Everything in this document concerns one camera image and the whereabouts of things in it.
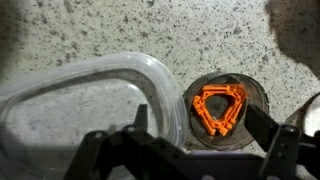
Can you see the dark round cup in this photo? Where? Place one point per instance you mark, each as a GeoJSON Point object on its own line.
{"type": "Point", "coordinates": [256, 95]}

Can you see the white round bowl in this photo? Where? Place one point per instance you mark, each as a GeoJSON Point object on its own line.
{"type": "Point", "coordinates": [313, 116]}

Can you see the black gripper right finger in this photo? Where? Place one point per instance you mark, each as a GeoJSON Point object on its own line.
{"type": "Point", "coordinates": [266, 128]}

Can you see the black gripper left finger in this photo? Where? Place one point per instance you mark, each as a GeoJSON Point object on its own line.
{"type": "Point", "coordinates": [141, 116]}

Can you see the orange plastic triangular object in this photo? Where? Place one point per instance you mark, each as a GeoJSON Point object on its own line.
{"type": "Point", "coordinates": [203, 111]}

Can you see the clear plastic bowl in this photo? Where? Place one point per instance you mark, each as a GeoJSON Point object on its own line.
{"type": "Point", "coordinates": [100, 66]}

